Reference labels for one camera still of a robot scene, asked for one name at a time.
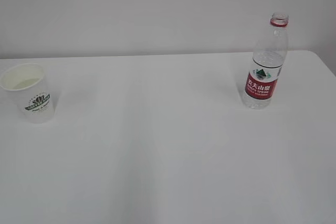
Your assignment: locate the clear water bottle red label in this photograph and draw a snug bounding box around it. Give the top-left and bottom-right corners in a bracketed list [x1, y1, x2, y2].
[242, 13, 289, 109]

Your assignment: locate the white paper cup green logo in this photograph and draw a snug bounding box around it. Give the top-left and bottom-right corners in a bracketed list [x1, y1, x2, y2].
[1, 63, 54, 123]

